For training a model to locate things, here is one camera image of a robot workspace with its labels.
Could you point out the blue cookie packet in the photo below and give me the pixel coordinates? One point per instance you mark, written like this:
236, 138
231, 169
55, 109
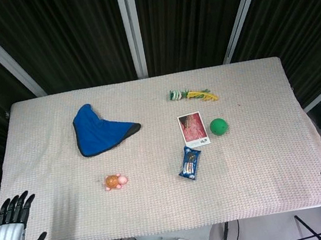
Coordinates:
190, 165

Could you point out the orange pink turtle toy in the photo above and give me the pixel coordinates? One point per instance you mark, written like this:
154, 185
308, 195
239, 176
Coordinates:
116, 181

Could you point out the beige woven table cloth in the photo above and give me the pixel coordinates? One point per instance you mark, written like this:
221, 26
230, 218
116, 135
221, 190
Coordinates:
166, 193

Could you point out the blue fabric pouch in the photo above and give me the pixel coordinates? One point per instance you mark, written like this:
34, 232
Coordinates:
97, 130

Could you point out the green ball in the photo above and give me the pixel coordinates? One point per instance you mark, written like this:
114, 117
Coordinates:
218, 127

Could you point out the black curtain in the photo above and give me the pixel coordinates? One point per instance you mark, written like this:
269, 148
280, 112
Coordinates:
72, 36

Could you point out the red photo card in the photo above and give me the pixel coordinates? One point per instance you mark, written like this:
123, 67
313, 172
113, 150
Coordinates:
193, 130

